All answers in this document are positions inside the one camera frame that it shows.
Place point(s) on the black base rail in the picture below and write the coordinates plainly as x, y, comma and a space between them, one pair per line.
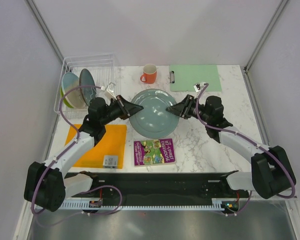
162, 188

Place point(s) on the purple treehouse book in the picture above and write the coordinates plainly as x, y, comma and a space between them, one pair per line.
154, 152

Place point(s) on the left aluminium frame post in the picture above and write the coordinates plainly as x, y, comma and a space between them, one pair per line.
44, 28

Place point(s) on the right aluminium frame post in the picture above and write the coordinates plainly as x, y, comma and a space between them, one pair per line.
265, 35

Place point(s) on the white slotted cable duct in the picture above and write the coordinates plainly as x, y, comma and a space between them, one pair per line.
93, 204

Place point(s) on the orange cutting board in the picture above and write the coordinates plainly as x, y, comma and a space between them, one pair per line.
112, 143

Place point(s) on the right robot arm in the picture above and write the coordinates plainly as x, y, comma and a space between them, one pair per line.
271, 173

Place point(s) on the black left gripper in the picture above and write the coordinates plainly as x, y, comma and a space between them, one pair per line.
127, 108

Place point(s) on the large teal plate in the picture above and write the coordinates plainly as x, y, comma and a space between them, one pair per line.
154, 121

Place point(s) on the aluminium frame post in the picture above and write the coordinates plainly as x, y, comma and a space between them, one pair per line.
44, 28
265, 35

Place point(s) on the orange mug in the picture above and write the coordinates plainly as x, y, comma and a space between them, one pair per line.
149, 75

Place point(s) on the small grey box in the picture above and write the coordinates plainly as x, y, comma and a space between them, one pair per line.
110, 161

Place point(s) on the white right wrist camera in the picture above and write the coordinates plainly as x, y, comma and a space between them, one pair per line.
199, 86

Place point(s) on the green clipboard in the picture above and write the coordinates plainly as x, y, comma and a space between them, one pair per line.
185, 76

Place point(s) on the white wire dish rack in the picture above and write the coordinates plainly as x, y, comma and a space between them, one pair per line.
104, 67

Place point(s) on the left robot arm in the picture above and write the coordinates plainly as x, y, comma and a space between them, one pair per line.
46, 183

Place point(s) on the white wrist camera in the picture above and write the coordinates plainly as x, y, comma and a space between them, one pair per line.
109, 91
199, 86

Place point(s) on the dark blue plate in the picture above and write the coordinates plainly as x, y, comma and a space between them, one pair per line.
89, 92

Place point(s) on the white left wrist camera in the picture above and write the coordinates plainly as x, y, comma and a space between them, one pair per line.
109, 91

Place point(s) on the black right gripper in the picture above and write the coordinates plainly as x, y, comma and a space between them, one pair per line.
182, 109

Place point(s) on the green rimmed grey plate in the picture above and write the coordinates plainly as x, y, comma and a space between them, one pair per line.
74, 99

